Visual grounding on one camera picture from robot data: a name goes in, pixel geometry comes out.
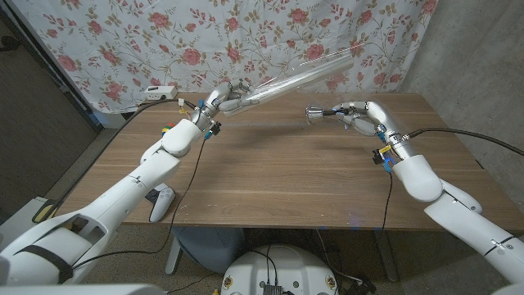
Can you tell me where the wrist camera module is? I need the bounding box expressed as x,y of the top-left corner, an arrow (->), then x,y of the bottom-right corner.
203,120 -> 223,140
371,145 -> 396,174

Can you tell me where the white and black gamepad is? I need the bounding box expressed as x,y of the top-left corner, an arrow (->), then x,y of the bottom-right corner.
143,183 -> 176,224

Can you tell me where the clear cling film roll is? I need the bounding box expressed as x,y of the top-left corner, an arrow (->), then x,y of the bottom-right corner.
223,39 -> 369,119

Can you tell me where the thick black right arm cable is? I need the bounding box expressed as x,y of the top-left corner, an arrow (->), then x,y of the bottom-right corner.
407,127 -> 524,157

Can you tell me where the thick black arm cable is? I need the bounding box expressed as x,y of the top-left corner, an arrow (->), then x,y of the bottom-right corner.
32,98 -> 201,223
407,127 -> 524,157

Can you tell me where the grey stool with white leg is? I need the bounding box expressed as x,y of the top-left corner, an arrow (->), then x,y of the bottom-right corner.
165,226 -> 246,275

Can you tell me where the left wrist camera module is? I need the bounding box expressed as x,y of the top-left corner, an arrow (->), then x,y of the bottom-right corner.
203,120 -> 223,140

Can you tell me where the thin black left wrist cable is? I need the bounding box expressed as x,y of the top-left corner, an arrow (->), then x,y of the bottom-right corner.
71,134 -> 210,271

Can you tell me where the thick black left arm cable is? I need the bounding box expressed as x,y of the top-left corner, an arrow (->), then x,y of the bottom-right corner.
32,98 -> 201,223

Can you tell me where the silver bell with black handle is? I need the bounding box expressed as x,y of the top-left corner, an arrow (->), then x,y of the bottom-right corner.
305,104 -> 337,125

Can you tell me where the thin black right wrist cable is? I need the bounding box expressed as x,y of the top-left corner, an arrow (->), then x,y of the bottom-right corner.
382,171 -> 394,231

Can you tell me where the white power strip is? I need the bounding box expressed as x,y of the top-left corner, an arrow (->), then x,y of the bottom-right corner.
143,85 -> 178,102

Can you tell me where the black power adapter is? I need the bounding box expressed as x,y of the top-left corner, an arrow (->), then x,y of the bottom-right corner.
346,278 -> 377,295

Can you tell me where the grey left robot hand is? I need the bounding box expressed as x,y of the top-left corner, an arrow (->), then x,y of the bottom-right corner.
190,79 -> 255,131

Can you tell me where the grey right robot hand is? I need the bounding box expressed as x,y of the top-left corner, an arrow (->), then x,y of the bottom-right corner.
333,100 -> 417,160

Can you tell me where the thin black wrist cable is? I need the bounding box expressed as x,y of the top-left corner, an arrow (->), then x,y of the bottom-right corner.
382,171 -> 394,231
71,134 -> 210,271

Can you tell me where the grey table leg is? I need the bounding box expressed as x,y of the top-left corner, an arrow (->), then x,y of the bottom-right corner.
373,229 -> 400,284

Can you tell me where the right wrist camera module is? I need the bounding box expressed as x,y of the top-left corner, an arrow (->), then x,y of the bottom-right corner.
371,145 -> 396,174

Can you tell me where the black door frame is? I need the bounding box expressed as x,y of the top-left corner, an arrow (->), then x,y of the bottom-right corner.
0,3 -> 103,132

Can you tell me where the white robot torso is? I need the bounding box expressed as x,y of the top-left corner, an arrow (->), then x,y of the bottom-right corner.
220,244 -> 340,295

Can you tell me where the floral rose backdrop cloth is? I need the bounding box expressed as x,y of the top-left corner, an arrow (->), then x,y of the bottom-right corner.
10,0 -> 439,115

